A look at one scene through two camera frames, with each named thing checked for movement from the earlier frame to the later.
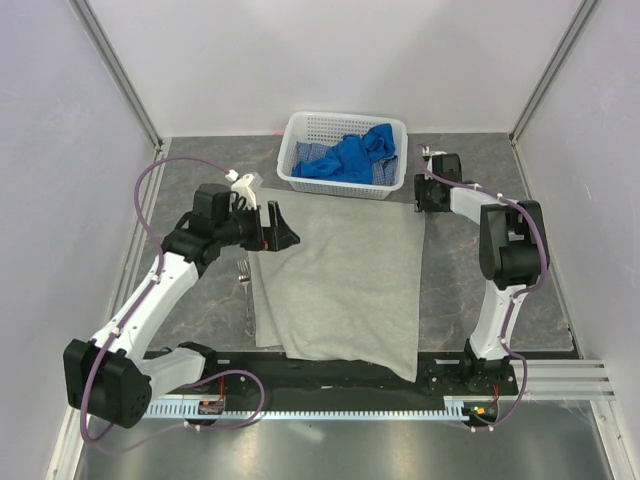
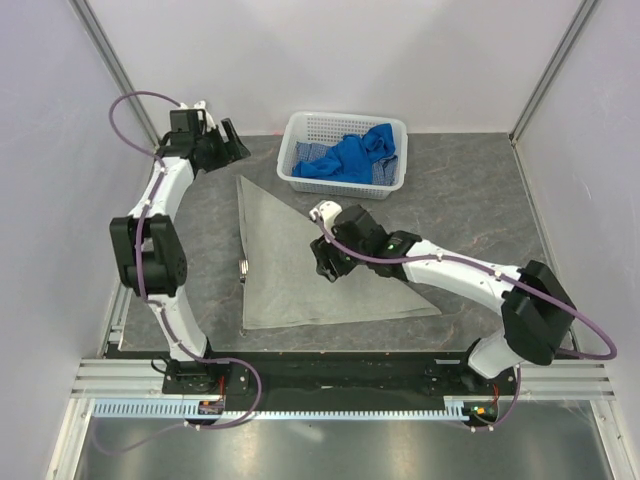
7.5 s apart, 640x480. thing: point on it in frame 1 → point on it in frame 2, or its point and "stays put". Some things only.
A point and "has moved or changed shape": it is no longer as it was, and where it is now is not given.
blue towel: [352, 160] stays put
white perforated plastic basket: [326, 128] stays put
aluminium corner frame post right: [585, 11] stays put
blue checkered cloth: [384, 172] stays put
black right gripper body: [429, 206] → [342, 261]
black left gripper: [274, 238] → [233, 150]
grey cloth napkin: [350, 292] has moved or changed shape
